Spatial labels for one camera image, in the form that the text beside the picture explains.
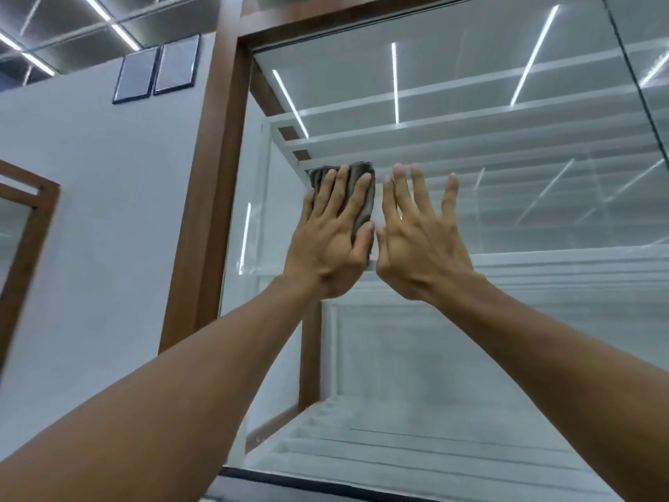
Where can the brown wooden door frame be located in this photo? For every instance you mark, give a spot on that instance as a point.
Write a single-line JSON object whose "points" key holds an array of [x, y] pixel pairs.
{"points": [[209, 203]]}

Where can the person's right forearm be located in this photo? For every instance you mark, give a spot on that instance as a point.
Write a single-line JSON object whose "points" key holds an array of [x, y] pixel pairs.
{"points": [[564, 371]]}

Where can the brown wooden window frame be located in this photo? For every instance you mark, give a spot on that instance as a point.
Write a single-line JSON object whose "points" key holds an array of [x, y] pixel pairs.
{"points": [[29, 245]]}

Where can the person's left middle finger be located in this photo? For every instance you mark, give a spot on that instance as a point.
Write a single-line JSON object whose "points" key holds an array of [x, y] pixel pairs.
{"points": [[339, 190]]}

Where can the clear glass panel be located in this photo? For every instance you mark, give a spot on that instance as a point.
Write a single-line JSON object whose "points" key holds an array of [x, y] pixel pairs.
{"points": [[650, 26], [522, 151]]}

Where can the dark framed wall panel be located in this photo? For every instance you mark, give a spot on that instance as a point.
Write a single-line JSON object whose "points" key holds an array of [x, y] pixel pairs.
{"points": [[176, 63], [136, 75]]}

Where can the person's left hand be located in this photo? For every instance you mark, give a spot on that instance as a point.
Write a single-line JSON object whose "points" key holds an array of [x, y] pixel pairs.
{"points": [[324, 250]]}

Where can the person's right hand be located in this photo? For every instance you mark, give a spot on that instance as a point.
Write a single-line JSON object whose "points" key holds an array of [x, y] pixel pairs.
{"points": [[421, 250]]}

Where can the person's left forearm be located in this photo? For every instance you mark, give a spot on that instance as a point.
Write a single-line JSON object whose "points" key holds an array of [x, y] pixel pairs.
{"points": [[172, 397]]}

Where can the person's left thumb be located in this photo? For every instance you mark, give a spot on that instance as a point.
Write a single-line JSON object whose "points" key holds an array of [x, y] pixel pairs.
{"points": [[364, 244]]}

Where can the ceiling light strip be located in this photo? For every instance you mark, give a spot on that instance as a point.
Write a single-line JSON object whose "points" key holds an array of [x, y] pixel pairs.
{"points": [[31, 56], [112, 23]]}

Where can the person's right thumb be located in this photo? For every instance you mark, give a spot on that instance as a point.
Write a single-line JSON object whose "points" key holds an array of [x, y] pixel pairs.
{"points": [[381, 250]]}

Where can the grey cleaning cloth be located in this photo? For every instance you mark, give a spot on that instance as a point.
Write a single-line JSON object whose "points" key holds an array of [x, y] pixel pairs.
{"points": [[363, 214]]}

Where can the person's right little finger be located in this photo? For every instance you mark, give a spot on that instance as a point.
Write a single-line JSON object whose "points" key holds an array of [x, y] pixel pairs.
{"points": [[450, 196]]}

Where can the black glass bottom rail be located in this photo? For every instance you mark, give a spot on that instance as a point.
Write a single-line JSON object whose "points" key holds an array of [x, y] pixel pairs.
{"points": [[313, 487]]}

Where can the person's left little finger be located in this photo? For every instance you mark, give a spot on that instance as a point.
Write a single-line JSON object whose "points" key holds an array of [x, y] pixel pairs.
{"points": [[307, 206]]}

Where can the person's right middle finger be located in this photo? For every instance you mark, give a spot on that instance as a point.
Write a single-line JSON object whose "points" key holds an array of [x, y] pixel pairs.
{"points": [[403, 189]]}

